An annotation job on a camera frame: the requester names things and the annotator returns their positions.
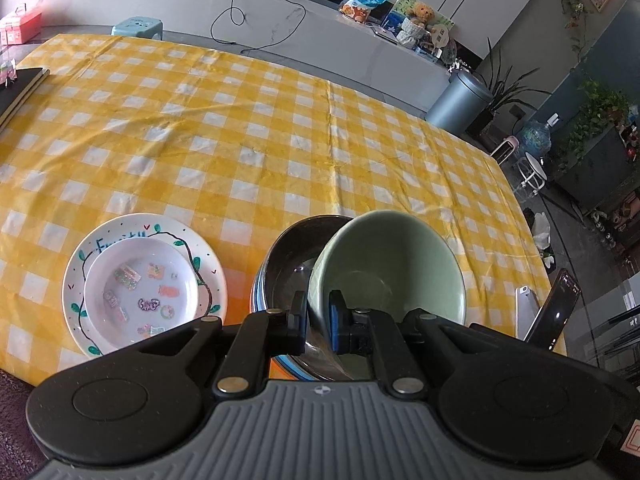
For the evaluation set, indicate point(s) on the blue steel bowl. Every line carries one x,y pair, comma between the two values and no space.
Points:
287,270

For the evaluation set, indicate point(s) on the green ceramic bowl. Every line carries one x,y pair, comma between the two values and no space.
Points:
390,250

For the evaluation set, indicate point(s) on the dark cabinet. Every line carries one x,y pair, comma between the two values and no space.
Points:
600,170

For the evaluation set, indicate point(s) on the tall leafy potted plant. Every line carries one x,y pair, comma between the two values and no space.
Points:
500,95

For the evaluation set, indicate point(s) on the large white fruit-print plate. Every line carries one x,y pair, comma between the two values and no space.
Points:
210,270

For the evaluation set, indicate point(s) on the grey trash can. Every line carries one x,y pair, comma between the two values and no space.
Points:
457,105

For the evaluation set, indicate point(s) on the pink box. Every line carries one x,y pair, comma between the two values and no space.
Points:
20,27

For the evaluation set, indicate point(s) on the white phone stand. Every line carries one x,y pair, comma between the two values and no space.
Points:
526,310

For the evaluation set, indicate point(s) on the yellow checked tablecloth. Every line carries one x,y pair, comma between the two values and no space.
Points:
250,135

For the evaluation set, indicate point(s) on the brown teddy bear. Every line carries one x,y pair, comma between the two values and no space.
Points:
422,12

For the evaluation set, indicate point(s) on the green ivy plant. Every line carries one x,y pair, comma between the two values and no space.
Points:
600,110

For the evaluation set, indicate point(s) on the light blue plastic stool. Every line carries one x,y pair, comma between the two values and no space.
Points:
137,26

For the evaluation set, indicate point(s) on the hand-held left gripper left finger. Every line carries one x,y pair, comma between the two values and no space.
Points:
299,330

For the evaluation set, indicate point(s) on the black notebook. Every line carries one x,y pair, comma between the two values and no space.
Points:
20,90

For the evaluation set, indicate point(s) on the hanging vine plant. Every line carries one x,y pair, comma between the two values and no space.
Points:
575,10

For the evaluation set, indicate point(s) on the white plastic bag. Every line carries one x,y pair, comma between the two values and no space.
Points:
542,230

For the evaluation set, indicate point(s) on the blue snack bag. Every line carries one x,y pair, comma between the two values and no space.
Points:
362,0

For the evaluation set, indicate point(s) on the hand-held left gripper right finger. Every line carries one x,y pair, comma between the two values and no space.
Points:
339,325

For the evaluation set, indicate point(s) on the white tv cabinet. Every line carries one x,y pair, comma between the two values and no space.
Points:
150,5

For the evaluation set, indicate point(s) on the small white heater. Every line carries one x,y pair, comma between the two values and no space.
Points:
506,150

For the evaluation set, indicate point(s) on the orange steel bowl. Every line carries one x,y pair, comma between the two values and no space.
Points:
274,370

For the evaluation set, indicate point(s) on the blue water jug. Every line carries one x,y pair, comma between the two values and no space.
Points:
535,140

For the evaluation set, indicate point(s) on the small white sticker plate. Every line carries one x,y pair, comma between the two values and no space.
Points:
140,270

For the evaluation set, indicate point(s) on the white round stool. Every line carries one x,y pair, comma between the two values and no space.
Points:
532,162

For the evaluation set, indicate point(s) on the black smartphone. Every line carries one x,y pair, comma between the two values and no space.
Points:
555,310

